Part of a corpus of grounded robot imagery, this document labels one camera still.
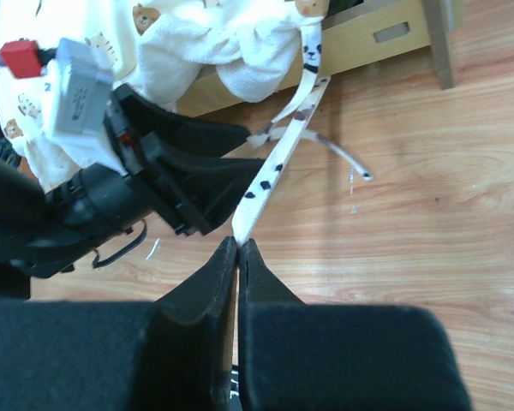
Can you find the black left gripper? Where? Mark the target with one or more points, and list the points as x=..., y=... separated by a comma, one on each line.
x=170, y=159

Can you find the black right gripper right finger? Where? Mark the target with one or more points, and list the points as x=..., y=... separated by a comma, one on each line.
x=298, y=356

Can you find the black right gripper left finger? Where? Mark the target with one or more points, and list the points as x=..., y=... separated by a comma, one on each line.
x=170, y=354

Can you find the cream animal print mattress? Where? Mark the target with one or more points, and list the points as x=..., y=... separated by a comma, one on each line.
x=158, y=48

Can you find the wooden pet bed frame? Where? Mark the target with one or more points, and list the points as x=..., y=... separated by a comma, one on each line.
x=376, y=30

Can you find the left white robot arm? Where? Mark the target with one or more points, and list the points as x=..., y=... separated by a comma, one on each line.
x=45, y=233

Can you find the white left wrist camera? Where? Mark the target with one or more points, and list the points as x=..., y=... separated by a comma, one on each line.
x=78, y=81

